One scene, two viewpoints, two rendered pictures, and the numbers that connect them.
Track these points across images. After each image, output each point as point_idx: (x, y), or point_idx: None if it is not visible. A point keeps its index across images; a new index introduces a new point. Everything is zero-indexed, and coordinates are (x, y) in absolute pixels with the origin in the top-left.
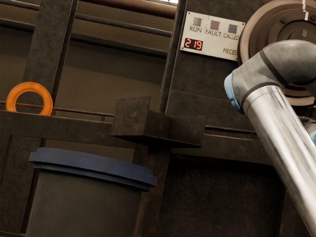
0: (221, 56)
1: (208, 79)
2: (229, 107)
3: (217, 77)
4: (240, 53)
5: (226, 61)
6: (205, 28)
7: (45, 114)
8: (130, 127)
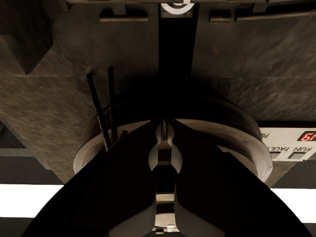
0: (272, 129)
1: (305, 94)
2: (299, 64)
3: (285, 100)
4: (271, 170)
5: (262, 121)
6: (286, 151)
7: None
8: None
